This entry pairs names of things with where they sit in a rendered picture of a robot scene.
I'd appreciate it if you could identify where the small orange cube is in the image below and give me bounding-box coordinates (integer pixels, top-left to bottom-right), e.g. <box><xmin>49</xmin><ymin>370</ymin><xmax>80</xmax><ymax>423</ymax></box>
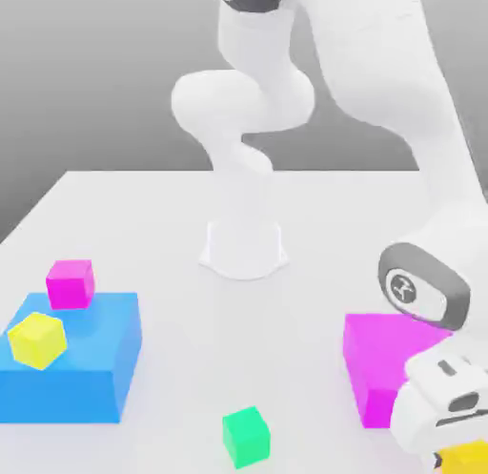
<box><xmin>436</xmin><ymin>440</ymin><xmax>488</xmax><ymax>474</ymax></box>

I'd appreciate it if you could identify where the small magenta cube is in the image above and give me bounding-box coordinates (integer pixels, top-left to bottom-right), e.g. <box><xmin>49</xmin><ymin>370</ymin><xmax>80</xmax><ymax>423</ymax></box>
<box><xmin>45</xmin><ymin>258</ymin><xmax>95</xmax><ymax>311</ymax></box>

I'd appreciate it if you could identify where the large blue box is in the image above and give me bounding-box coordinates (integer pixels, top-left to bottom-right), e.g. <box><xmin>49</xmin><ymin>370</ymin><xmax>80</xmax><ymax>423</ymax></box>
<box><xmin>0</xmin><ymin>291</ymin><xmax>143</xmax><ymax>424</ymax></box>

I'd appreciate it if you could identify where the small yellow cube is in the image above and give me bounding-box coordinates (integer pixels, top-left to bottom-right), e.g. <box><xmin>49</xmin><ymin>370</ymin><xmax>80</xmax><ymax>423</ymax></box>
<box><xmin>7</xmin><ymin>311</ymin><xmax>69</xmax><ymax>371</ymax></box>

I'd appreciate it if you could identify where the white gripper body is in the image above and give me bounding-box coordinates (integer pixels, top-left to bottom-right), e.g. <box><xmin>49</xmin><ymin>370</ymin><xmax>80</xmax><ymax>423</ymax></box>
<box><xmin>390</xmin><ymin>381</ymin><xmax>488</xmax><ymax>460</ymax></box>

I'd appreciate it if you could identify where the large magenta box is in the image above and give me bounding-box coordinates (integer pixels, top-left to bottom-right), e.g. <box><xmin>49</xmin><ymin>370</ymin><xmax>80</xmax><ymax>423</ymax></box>
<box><xmin>341</xmin><ymin>312</ymin><xmax>454</xmax><ymax>430</ymax></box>

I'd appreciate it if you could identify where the small green cube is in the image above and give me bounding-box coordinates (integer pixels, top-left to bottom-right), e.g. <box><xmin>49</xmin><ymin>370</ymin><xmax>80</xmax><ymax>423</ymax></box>
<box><xmin>221</xmin><ymin>405</ymin><xmax>272</xmax><ymax>470</ymax></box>

